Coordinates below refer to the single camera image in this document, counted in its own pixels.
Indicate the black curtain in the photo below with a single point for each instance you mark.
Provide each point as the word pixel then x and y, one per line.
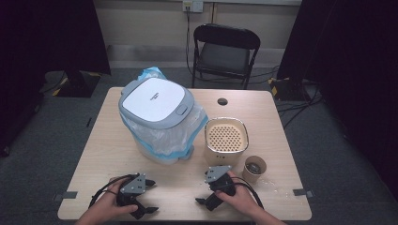
pixel 350 56
pixel 47 34

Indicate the person's right hand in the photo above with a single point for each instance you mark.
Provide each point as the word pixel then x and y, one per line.
pixel 244 200

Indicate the small black floor object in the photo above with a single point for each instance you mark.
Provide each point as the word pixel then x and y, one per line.
pixel 89 122

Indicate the dark wet dregs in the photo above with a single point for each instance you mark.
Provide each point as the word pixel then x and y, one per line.
pixel 253 168

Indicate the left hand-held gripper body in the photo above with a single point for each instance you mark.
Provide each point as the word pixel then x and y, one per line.
pixel 135 185

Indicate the grey tape strip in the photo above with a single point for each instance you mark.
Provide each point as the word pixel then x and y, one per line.
pixel 65 196
pixel 302 192

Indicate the beige strainer container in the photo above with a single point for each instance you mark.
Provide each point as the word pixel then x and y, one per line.
pixel 226 137

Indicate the person's left hand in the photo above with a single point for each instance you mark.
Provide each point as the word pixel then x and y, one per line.
pixel 108 203

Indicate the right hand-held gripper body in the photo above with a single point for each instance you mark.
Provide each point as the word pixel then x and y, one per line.
pixel 219 173

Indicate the brown paper cup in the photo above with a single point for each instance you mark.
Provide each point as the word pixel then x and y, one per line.
pixel 248 178

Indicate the white wall socket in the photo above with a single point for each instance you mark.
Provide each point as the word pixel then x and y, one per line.
pixel 193 6

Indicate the white trash bin with bag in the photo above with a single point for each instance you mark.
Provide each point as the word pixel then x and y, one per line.
pixel 170 139

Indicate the black folding chair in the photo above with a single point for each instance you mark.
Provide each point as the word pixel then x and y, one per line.
pixel 223 57

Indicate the black table grommet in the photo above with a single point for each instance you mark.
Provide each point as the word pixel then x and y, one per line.
pixel 222 101

